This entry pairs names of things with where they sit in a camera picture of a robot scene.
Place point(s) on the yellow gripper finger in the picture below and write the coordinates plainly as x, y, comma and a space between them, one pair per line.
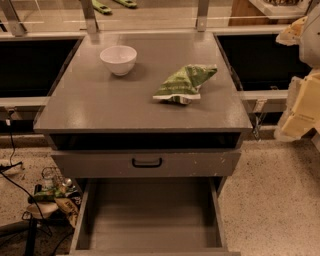
302, 111
291, 34

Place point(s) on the green jalapeno chip bag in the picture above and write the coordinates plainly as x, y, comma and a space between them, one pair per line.
184, 85

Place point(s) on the grey drawer cabinet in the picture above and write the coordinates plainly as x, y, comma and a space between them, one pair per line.
91, 109

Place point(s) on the grey open middle drawer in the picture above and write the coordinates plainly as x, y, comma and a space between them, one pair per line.
150, 217

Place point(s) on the brown snack bag on floor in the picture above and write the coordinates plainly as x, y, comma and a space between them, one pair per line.
69, 209

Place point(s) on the green snack bag on floor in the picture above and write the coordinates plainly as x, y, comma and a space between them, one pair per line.
48, 195

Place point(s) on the wooden furniture in background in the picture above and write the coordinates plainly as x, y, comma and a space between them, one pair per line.
266, 12

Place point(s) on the green object far right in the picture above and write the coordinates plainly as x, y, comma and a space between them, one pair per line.
127, 3

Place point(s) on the green object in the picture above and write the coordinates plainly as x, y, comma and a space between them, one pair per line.
127, 3
101, 8

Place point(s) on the white ceramic bowl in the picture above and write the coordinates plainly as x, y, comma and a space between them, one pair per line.
119, 59

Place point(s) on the green object far left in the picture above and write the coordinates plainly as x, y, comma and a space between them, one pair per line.
101, 8

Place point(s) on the clear plastic bottle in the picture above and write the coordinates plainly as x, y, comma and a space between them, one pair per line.
48, 178

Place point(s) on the white bowl on floor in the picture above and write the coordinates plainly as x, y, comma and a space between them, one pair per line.
42, 210

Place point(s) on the black drawer handle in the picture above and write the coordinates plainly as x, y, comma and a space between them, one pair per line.
146, 163

